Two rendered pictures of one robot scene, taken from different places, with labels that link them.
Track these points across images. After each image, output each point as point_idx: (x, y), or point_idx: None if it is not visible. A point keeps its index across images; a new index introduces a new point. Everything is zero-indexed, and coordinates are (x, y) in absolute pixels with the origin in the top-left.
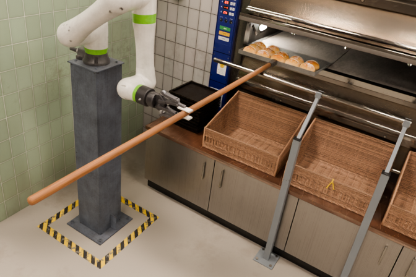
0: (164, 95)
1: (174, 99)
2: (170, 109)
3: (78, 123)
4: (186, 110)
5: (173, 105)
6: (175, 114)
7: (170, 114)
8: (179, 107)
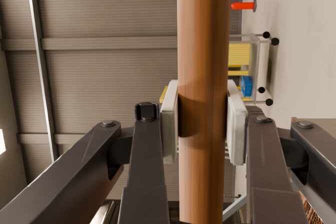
0: (20, 218)
1: (88, 132)
2: (248, 187)
3: None
4: (168, 88)
5: (160, 137)
6: (248, 126)
7: (323, 193)
8: (163, 104)
